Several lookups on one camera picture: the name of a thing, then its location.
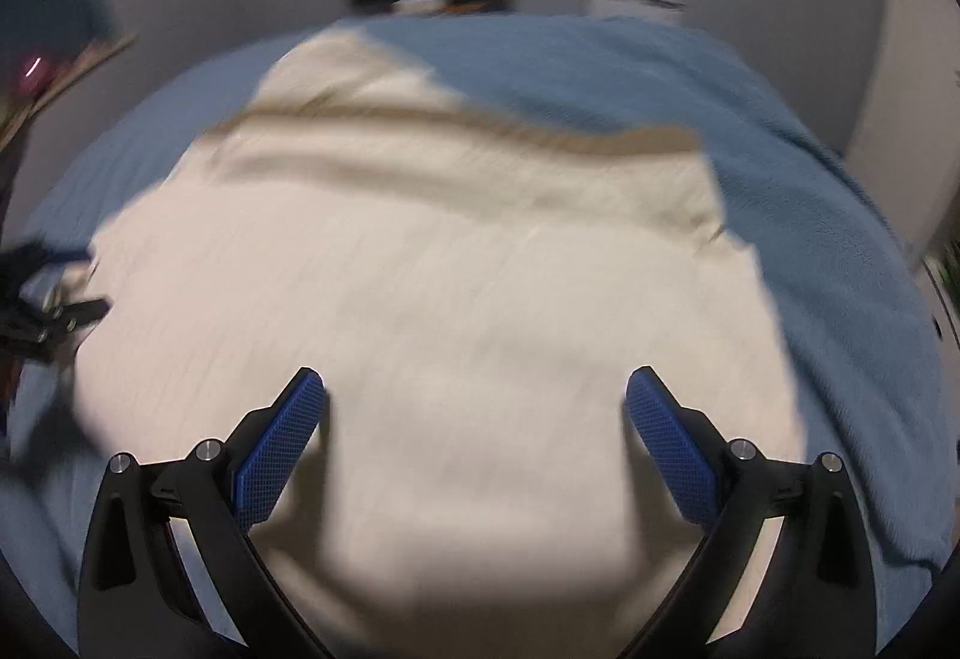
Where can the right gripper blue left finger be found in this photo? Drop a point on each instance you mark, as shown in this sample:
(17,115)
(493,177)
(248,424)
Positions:
(268,443)

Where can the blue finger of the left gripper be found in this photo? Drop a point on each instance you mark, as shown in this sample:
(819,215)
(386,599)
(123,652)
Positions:
(52,251)
(60,320)

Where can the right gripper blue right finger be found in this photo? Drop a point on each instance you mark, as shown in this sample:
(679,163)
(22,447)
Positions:
(670,434)

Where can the cream hooded padded coat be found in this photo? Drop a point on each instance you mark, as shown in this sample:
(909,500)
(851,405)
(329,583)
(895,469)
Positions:
(475,299)

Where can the blue fleece bed blanket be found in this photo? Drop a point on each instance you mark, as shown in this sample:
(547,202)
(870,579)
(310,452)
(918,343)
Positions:
(857,331)

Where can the wooden window sill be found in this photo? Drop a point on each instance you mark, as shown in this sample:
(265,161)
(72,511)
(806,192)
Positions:
(46,82)

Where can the white wardrobe with drawers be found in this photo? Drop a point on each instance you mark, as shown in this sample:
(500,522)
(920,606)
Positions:
(942,274)

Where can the white door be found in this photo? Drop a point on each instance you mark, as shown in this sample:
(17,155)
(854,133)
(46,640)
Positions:
(904,150)

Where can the white box under router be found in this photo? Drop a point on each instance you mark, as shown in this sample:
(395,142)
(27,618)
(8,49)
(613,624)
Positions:
(661,11)

